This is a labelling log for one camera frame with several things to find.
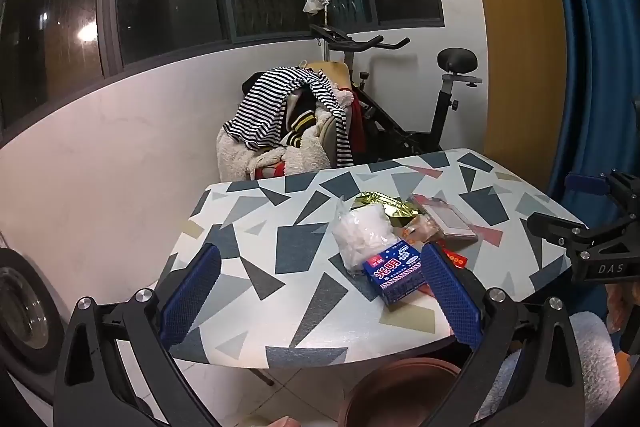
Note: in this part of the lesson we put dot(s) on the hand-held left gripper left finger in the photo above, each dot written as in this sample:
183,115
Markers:
190,297

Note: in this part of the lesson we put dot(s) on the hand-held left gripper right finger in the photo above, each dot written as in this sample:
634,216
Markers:
450,302

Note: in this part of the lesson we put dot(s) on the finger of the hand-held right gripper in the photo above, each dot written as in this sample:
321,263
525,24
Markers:
555,227
587,184

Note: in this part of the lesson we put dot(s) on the blue printed carton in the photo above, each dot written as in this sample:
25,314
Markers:
392,272

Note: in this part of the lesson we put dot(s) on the orange snack wrapper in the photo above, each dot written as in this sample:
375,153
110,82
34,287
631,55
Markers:
422,229

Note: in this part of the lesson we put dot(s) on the brown round bin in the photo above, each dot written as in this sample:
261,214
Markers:
395,389

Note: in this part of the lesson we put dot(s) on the gold foil wrapper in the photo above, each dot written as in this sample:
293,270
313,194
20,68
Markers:
395,204

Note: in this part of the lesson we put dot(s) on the person's right hand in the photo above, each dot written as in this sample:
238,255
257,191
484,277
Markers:
621,307

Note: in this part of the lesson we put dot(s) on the light blue fleece robe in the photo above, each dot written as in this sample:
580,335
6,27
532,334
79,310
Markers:
592,357

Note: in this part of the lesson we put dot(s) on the clear bag of white cotton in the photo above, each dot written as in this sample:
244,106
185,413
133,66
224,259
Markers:
360,232

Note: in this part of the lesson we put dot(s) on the blue curtain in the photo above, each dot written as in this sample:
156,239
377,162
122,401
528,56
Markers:
590,57

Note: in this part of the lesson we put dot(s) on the white fleece blanket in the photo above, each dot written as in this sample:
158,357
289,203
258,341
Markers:
235,162

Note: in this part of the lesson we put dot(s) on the black exercise bike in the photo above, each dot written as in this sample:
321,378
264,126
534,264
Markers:
440,117

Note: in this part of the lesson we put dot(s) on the yellow wooden panel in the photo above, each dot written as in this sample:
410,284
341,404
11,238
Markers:
515,32

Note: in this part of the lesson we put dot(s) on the red garment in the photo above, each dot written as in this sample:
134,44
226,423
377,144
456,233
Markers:
357,122

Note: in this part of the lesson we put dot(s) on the black garment with yellow stripes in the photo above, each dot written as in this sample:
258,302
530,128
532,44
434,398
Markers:
300,127

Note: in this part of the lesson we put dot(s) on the black white striped shirt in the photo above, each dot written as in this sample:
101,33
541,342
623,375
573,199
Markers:
265,107

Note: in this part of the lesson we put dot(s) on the beige chair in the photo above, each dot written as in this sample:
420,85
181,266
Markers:
336,72

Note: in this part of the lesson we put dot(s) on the white hanging bag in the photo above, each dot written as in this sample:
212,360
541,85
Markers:
315,2

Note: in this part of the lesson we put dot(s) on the black folding table frame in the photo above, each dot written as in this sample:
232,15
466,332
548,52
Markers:
262,377

